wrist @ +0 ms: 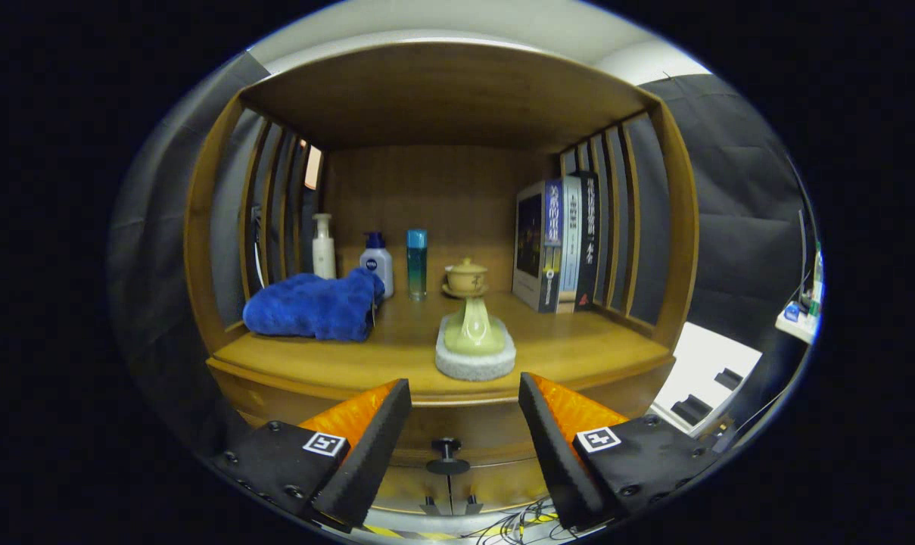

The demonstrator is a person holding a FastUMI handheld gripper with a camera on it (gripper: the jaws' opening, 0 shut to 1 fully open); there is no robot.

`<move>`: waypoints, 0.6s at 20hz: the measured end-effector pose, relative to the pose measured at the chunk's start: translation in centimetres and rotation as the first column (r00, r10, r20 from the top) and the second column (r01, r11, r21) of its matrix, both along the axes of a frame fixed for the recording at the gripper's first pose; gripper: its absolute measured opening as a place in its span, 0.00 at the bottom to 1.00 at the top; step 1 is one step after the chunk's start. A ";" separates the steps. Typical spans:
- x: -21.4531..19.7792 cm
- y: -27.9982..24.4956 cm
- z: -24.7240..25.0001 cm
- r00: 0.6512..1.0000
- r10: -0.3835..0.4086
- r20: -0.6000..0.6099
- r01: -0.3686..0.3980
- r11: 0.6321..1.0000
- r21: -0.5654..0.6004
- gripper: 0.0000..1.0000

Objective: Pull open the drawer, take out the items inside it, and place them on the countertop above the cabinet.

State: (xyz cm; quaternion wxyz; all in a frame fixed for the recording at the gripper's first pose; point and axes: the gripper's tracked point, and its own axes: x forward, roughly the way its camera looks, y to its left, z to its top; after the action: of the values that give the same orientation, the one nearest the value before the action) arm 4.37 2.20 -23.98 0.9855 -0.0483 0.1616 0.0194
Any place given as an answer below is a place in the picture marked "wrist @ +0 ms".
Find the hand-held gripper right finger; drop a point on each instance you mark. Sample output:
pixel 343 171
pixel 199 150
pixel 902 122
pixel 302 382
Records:
pixel 555 454

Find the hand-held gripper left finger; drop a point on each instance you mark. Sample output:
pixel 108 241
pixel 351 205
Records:
pixel 370 454

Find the wooden drawer with black knob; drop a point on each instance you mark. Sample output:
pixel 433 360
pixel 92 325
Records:
pixel 487 431

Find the wooden countertop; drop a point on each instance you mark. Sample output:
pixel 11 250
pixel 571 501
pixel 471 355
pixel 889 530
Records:
pixel 578 348

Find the wooden cabinet with slatted sides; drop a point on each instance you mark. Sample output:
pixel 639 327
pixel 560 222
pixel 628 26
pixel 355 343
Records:
pixel 442 91

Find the yellow black floor tape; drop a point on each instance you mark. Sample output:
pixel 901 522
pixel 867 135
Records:
pixel 396 532

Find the blue towel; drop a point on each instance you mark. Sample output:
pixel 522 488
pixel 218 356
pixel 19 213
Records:
pixel 313 306

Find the white box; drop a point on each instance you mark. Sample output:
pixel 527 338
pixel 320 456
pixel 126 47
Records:
pixel 699 356

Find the white bottle with blue cap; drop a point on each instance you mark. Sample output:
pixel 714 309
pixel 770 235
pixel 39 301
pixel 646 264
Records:
pixel 379 265

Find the clear blue bottle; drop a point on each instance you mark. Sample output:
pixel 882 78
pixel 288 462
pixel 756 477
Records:
pixel 417 269

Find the beige lidded teacup with saucer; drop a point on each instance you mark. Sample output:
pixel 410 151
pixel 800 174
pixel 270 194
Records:
pixel 466 278

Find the white pump bottle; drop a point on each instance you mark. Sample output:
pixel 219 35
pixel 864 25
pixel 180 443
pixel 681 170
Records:
pixel 324 253

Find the pale grey spine book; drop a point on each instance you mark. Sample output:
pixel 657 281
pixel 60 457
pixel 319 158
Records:
pixel 571 242

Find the blue spine book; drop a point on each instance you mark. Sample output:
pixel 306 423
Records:
pixel 533 242

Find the black spine book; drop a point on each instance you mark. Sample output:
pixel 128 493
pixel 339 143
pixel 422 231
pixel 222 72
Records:
pixel 589 242

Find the white side table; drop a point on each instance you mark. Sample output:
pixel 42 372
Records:
pixel 794 327

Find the small blue object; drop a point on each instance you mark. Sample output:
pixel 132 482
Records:
pixel 791 312

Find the green label water bottle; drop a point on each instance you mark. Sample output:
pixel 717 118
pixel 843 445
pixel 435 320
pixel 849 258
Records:
pixel 815 288

